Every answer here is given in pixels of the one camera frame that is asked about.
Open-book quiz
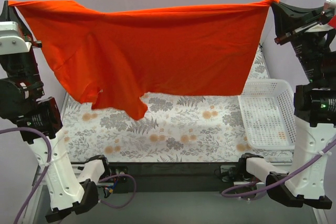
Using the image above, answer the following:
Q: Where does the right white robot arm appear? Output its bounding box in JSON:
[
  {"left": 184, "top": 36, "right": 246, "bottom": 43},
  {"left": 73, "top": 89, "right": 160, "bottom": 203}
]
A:
[{"left": 237, "top": 0, "right": 335, "bottom": 209}]

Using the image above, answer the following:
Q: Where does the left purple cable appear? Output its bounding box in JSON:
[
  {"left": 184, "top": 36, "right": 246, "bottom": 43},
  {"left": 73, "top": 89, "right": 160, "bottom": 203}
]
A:
[{"left": 0, "top": 127, "right": 137, "bottom": 224}]

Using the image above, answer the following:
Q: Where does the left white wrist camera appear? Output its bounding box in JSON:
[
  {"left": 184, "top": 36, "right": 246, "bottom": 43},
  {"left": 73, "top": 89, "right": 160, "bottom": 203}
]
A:
[{"left": 0, "top": 22, "right": 32, "bottom": 55}]

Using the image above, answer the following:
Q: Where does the orange t shirt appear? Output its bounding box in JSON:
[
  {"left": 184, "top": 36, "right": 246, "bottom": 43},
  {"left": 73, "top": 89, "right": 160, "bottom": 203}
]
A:
[{"left": 9, "top": 0, "right": 280, "bottom": 120}]

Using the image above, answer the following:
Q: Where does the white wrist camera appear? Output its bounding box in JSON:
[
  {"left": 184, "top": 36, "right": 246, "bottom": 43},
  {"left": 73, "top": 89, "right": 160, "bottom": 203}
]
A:
[
  {"left": 0, "top": 22, "right": 32, "bottom": 55},
  {"left": 307, "top": 0, "right": 336, "bottom": 35}
]

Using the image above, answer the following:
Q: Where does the floral table mat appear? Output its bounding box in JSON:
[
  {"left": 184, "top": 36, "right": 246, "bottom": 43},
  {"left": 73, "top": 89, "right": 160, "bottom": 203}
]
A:
[{"left": 61, "top": 42, "right": 295, "bottom": 163}]

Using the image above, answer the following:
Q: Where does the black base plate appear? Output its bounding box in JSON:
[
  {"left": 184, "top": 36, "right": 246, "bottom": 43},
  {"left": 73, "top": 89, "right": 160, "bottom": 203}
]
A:
[{"left": 101, "top": 162, "right": 256, "bottom": 194}]

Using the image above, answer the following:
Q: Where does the white plastic basket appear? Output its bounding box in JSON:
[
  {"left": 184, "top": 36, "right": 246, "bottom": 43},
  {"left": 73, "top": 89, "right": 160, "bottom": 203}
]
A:
[{"left": 238, "top": 79, "right": 296, "bottom": 151}]

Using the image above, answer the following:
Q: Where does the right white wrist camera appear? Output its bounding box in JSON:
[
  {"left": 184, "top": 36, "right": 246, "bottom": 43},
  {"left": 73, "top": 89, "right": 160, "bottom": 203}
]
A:
[{"left": 307, "top": 0, "right": 336, "bottom": 35}]

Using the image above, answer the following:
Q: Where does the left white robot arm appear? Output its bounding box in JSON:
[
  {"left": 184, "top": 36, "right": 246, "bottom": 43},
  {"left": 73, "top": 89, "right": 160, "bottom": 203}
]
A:
[{"left": 1, "top": 1, "right": 112, "bottom": 223}]

